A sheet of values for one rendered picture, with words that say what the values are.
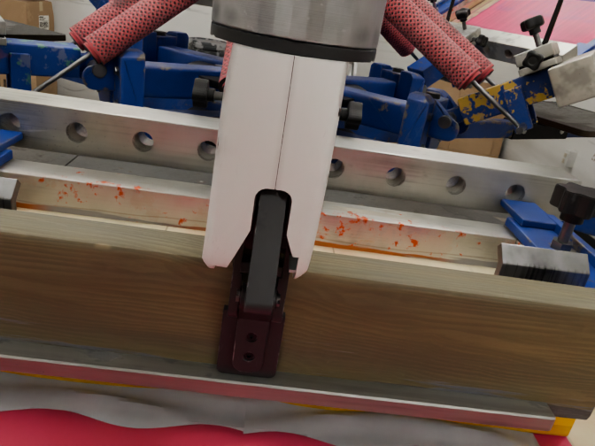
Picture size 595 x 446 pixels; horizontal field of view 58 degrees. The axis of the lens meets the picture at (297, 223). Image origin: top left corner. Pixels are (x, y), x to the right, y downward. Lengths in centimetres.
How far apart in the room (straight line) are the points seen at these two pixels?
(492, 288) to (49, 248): 23
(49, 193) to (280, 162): 38
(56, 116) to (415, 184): 38
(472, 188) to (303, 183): 42
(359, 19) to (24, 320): 22
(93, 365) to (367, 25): 21
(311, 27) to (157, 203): 35
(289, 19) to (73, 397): 23
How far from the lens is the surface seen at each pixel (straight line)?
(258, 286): 22
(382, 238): 54
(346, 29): 23
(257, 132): 21
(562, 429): 39
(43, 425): 33
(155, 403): 33
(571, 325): 33
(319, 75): 22
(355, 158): 58
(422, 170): 60
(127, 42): 98
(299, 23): 22
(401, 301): 29
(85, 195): 55
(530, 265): 45
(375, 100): 107
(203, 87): 64
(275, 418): 33
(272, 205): 23
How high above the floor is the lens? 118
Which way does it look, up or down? 23 degrees down
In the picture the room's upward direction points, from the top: 9 degrees clockwise
